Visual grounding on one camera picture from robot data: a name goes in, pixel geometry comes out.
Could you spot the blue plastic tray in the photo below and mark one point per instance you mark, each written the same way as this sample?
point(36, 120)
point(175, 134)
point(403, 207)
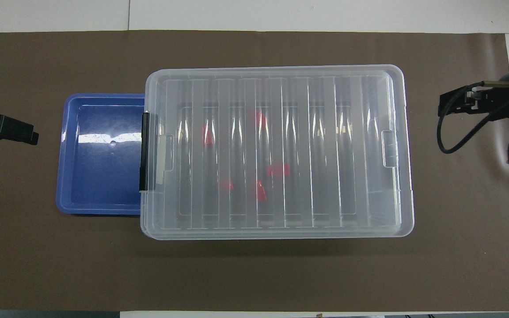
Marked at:
point(100, 176)

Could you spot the clear plastic storage box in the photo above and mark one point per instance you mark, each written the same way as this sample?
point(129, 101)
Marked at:
point(143, 216)

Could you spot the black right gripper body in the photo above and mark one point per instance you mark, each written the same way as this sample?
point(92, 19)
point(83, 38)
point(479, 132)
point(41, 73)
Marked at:
point(504, 106)

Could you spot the clear ribbed plastic lid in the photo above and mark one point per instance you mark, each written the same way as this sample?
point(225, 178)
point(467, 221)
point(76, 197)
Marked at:
point(325, 145)

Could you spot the brown table mat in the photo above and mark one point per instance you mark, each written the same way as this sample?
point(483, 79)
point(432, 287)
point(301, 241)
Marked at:
point(60, 265)

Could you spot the red block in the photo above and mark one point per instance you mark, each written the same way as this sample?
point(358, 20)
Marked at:
point(260, 119)
point(208, 135)
point(278, 171)
point(226, 185)
point(260, 191)

